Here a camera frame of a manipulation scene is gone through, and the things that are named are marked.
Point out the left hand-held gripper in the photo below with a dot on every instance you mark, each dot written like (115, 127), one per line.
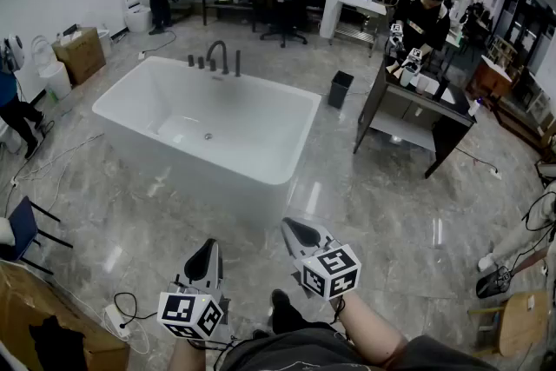
(190, 316)

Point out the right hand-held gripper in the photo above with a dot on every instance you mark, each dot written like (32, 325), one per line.
(330, 271)

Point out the black handheld shower wand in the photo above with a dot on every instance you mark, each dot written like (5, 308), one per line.
(237, 63)

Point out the person's right forearm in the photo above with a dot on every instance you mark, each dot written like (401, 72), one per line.
(369, 330)

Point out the person's left forearm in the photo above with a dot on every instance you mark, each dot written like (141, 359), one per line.
(184, 360)

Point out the white bathtub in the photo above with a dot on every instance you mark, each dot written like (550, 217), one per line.
(243, 130)

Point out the person's black shoe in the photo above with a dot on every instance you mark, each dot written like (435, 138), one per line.
(282, 308)

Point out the person's dark grey clothing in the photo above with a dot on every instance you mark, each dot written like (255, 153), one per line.
(304, 352)

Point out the black trash bin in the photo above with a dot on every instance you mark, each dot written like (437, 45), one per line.
(339, 93)

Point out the dark vanity cabinet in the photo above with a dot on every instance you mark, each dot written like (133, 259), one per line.
(373, 104)

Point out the large torn cardboard box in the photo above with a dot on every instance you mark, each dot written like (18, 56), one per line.
(26, 304)

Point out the blue chair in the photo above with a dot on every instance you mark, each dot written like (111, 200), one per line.
(21, 230)

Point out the white cup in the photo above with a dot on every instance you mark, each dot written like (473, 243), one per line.
(408, 77)

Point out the pink cup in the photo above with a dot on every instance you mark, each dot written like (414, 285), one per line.
(421, 85)

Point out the white sink basin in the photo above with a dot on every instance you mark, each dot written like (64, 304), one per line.
(433, 86)

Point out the black office chair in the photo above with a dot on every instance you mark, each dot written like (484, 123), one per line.
(284, 19)

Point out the green bottle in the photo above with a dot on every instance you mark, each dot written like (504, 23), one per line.
(52, 94)

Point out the wooden stool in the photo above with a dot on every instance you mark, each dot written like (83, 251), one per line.
(521, 321)

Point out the metal rack table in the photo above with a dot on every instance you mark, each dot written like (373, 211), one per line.
(360, 11)

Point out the white toilet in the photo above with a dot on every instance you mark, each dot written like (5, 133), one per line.
(56, 78)
(137, 17)

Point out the brown cardboard box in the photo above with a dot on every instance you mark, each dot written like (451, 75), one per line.
(80, 56)

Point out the white round bin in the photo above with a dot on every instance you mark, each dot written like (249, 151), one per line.
(104, 43)

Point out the black device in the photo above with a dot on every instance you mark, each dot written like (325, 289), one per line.
(69, 30)

